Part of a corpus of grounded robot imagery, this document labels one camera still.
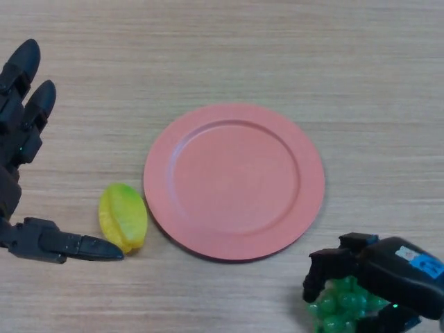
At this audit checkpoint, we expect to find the pink round plate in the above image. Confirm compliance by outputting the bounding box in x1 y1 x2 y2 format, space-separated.
143 102 326 263

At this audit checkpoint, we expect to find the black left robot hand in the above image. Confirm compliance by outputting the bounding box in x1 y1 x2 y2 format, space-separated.
0 38 125 265

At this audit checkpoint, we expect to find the yellow green starfruit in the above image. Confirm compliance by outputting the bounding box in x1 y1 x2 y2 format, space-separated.
99 182 148 254

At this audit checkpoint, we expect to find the green grape bunch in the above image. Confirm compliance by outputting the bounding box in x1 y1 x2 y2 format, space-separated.
307 276 391 333

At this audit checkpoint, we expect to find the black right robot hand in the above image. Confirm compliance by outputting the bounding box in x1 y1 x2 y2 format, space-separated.
302 232 444 333

